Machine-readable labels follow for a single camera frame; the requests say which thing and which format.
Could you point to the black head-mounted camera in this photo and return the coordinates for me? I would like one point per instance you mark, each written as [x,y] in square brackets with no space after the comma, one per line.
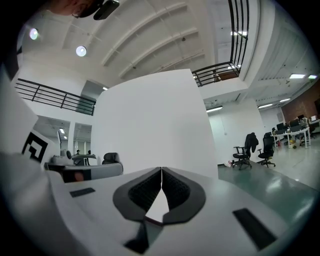
[106,10]

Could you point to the black computer monitor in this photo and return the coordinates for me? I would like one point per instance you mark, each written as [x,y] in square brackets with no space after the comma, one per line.
[295,123]
[280,125]

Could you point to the ceiling light panel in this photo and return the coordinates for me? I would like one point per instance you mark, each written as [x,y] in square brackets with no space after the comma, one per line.
[312,77]
[297,76]

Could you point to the round ceiling spotlight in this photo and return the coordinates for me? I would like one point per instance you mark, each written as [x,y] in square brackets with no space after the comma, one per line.
[81,51]
[33,33]

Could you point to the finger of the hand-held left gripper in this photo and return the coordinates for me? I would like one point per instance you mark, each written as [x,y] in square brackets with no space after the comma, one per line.
[107,171]

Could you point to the white plastic bag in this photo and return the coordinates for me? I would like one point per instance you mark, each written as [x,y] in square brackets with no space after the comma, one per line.
[228,163]

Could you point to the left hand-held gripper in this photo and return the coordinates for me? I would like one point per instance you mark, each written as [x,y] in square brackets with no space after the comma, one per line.
[15,120]

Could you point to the black balcony railing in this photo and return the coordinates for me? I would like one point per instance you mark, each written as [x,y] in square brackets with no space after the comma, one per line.
[232,50]
[90,107]

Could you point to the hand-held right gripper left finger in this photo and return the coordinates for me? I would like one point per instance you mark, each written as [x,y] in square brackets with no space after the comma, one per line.
[100,212]

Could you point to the person's head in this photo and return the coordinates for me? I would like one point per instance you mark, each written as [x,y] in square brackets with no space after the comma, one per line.
[67,6]

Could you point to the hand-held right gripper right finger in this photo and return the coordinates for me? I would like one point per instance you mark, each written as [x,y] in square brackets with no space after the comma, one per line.
[212,225]

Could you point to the black jacket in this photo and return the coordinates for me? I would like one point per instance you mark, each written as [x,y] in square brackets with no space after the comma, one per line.
[251,141]

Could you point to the yellow bin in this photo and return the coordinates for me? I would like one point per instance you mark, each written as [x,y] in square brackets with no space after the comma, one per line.
[292,144]

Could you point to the black office chair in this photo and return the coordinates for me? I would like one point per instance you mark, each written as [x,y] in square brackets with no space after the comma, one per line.
[267,147]
[241,156]

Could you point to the black high-back chair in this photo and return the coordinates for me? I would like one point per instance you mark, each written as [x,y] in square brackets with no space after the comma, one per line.
[111,158]

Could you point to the ceiling strip light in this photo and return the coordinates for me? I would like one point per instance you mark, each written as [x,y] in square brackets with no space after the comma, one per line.
[265,105]
[214,107]
[285,100]

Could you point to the white office desk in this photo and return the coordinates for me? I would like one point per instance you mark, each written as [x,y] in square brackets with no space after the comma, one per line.
[297,130]

